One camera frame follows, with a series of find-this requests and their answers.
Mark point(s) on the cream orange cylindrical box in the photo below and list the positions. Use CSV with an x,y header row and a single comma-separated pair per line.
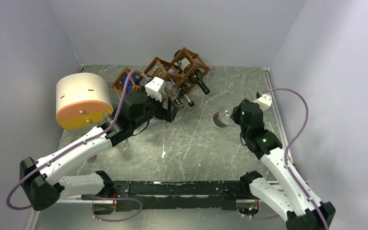
x,y
82,100

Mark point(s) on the dark wine bottle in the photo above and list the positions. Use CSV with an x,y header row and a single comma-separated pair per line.
x,y
195,76

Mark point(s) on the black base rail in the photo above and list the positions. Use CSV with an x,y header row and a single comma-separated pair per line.
x,y
134,195

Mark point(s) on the clear glass bottle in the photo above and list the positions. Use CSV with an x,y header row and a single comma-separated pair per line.
x,y
107,115

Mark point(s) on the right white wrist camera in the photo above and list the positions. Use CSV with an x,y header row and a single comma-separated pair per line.
x,y
264,101

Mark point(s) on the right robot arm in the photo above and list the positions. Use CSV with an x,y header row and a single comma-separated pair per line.
x,y
296,204

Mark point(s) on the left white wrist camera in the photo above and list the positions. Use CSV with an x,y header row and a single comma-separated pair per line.
x,y
155,88

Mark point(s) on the blue square bottle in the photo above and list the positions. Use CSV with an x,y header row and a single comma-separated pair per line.
x,y
132,83

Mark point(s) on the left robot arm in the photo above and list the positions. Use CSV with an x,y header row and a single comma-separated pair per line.
x,y
45,180

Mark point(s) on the clear round bottle red label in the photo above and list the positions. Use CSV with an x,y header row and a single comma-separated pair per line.
x,y
222,118

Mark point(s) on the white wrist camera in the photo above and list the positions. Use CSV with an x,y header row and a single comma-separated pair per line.
x,y
264,101
155,88

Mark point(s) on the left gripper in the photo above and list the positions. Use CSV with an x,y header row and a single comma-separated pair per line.
x,y
167,114

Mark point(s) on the brown wooden wine rack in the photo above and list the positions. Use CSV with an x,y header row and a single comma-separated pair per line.
x,y
172,70

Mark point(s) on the green wine bottle tan label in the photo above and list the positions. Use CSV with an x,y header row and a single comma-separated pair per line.
x,y
184,93

